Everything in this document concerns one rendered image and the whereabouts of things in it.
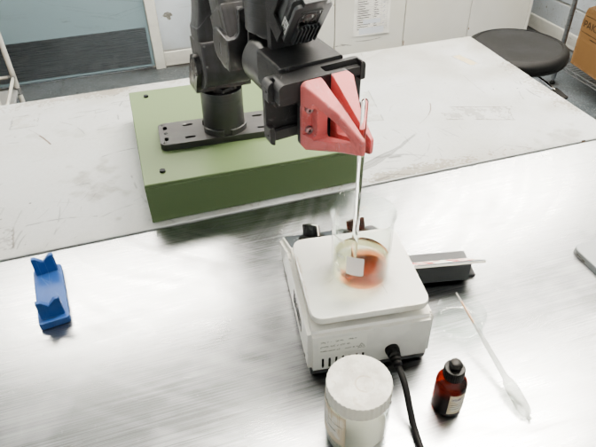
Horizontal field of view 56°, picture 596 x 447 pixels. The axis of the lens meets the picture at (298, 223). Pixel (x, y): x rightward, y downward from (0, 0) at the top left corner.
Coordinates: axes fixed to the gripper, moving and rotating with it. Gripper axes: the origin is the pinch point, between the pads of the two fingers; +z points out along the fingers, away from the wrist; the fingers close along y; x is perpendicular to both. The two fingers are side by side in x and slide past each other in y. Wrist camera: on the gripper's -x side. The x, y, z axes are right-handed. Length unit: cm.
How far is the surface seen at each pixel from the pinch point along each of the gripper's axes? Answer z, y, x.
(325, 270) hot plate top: -2.0, -2.1, 16.1
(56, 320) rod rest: -16.4, -29.3, 24.4
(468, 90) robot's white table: -40, 52, 26
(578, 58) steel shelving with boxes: -148, 235, 103
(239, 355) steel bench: -2.6, -12.4, 24.9
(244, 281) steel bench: -12.8, -7.5, 25.3
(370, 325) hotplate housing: 5.0, -0.9, 18.2
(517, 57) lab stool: -89, 120, 54
